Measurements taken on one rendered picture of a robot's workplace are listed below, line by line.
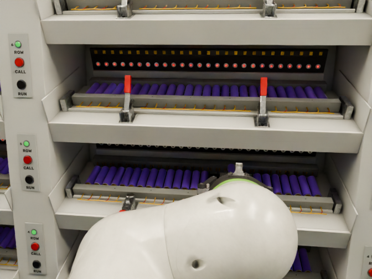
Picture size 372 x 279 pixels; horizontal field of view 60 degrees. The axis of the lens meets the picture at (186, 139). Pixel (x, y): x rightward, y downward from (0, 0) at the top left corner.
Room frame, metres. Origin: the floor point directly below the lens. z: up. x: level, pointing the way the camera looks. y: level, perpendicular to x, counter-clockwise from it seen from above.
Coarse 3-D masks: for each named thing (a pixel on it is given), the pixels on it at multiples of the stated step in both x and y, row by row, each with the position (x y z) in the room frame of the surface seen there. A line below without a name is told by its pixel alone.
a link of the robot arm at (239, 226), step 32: (224, 192) 0.30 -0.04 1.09; (256, 192) 0.30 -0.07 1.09; (192, 224) 0.28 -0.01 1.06; (224, 224) 0.27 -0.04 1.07; (256, 224) 0.27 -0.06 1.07; (288, 224) 0.28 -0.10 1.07; (192, 256) 0.27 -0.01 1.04; (224, 256) 0.26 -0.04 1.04; (256, 256) 0.26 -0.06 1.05; (288, 256) 0.27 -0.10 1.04
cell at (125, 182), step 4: (128, 168) 0.75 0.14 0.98; (132, 168) 0.76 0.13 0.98; (128, 172) 0.74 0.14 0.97; (132, 172) 0.75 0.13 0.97; (124, 176) 0.72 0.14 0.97; (128, 176) 0.73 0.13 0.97; (124, 180) 0.71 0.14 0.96; (128, 180) 0.72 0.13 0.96; (120, 184) 0.70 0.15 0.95; (124, 184) 0.70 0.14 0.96
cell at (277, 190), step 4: (272, 176) 0.71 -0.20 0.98; (276, 176) 0.71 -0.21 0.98; (272, 180) 0.70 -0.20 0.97; (276, 180) 0.69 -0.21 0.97; (272, 184) 0.69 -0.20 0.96; (276, 184) 0.68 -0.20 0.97; (280, 184) 0.69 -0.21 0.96; (276, 188) 0.67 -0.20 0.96; (280, 188) 0.67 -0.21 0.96; (276, 192) 0.66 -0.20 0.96; (280, 192) 0.66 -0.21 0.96
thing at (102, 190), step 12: (84, 192) 0.68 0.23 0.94; (96, 192) 0.68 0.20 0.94; (108, 192) 0.67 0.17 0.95; (120, 192) 0.67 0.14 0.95; (132, 192) 0.67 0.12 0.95; (144, 192) 0.66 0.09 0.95; (156, 192) 0.66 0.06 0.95; (168, 192) 0.66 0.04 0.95; (180, 192) 0.66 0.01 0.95; (192, 192) 0.66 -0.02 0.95; (156, 204) 0.65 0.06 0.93; (288, 204) 0.63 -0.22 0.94; (300, 204) 0.63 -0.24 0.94; (312, 204) 0.63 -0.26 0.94; (324, 204) 0.62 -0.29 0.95
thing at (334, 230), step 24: (72, 168) 0.73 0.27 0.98; (336, 168) 0.68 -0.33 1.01; (72, 192) 0.68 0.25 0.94; (336, 192) 0.64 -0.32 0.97; (72, 216) 0.64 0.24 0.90; (96, 216) 0.63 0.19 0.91; (312, 216) 0.62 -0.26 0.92; (336, 216) 0.61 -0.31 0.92; (312, 240) 0.59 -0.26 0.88; (336, 240) 0.58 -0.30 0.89
